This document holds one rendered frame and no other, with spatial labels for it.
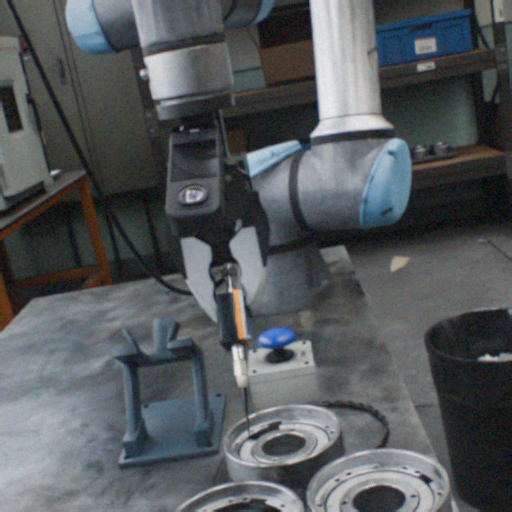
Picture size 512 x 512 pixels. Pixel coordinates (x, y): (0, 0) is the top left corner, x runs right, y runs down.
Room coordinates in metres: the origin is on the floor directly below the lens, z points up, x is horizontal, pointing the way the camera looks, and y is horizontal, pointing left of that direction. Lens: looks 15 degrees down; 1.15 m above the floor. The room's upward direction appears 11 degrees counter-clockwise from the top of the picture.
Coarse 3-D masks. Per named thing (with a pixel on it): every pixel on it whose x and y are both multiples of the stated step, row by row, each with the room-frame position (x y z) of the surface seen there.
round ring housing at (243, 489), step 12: (204, 492) 0.52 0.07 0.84; (216, 492) 0.52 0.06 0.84; (228, 492) 0.52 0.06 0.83; (240, 492) 0.52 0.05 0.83; (252, 492) 0.52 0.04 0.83; (264, 492) 0.51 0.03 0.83; (276, 492) 0.51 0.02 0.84; (288, 492) 0.49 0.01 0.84; (192, 504) 0.51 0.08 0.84; (204, 504) 0.51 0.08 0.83; (216, 504) 0.51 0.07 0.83; (276, 504) 0.50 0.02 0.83; (288, 504) 0.50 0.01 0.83; (300, 504) 0.48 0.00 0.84
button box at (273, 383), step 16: (256, 352) 0.77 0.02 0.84; (272, 352) 0.76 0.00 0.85; (288, 352) 0.75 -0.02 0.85; (304, 352) 0.75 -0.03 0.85; (256, 368) 0.73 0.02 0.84; (272, 368) 0.72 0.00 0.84; (288, 368) 0.71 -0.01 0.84; (304, 368) 0.71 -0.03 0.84; (256, 384) 0.72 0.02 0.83; (272, 384) 0.71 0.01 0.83; (288, 384) 0.71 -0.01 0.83; (304, 384) 0.71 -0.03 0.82; (256, 400) 0.72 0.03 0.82; (272, 400) 0.71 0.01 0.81; (288, 400) 0.71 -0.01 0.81; (304, 400) 0.71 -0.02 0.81; (320, 400) 0.71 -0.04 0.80
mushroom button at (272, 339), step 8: (280, 328) 0.76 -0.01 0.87; (264, 336) 0.74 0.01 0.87; (272, 336) 0.74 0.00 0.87; (280, 336) 0.74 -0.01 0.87; (288, 336) 0.74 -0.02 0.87; (264, 344) 0.73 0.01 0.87; (272, 344) 0.73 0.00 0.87; (280, 344) 0.73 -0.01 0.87; (288, 344) 0.73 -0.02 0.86; (280, 352) 0.74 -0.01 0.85
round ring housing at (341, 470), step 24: (360, 456) 0.53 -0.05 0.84; (384, 456) 0.53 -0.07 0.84; (408, 456) 0.52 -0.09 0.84; (312, 480) 0.50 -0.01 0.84; (336, 480) 0.52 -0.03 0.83; (384, 480) 0.50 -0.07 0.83; (432, 480) 0.49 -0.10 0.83; (312, 504) 0.47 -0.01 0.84; (360, 504) 0.50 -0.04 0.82; (384, 504) 0.50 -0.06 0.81; (408, 504) 0.47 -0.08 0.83
